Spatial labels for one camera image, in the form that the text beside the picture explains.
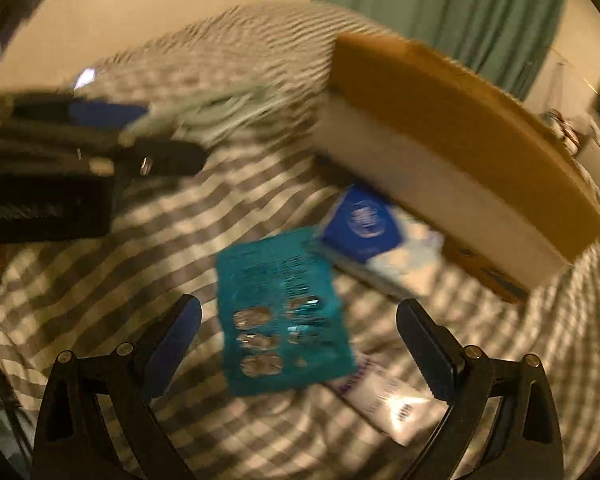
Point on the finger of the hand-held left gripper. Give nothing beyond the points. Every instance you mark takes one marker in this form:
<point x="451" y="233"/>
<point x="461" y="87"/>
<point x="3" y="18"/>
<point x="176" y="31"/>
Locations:
<point x="160" y="157"/>
<point x="97" y="112"/>

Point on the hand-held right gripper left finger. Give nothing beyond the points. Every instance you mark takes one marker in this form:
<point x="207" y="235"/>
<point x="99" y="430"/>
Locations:
<point x="172" y="342"/>

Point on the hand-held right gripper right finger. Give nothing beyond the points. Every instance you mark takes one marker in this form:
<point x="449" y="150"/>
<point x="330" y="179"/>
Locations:
<point x="432" y="355"/>

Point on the white tube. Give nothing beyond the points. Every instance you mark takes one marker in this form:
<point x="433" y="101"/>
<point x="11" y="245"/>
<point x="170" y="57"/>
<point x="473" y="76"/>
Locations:
<point x="385" y="395"/>

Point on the teal blister pill pack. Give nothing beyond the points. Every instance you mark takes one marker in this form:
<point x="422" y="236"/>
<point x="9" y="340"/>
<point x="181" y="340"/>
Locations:
<point x="282" y="305"/>

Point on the blue and white carton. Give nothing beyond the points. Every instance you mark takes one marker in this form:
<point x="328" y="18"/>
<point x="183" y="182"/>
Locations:
<point x="375" y="240"/>

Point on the cardboard box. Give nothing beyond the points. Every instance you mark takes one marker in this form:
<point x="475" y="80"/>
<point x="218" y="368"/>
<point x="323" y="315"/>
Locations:
<point x="455" y="170"/>

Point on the checkered bed sheet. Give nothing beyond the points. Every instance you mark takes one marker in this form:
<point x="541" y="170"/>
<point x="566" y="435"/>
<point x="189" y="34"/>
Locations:
<point x="260" y="195"/>

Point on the cluttered side furniture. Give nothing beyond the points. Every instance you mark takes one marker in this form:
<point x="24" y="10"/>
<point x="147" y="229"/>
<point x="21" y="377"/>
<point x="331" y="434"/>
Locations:
<point x="587" y="125"/>

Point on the green curtain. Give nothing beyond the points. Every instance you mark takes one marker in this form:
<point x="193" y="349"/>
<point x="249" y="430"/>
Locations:
<point x="445" y="10"/>

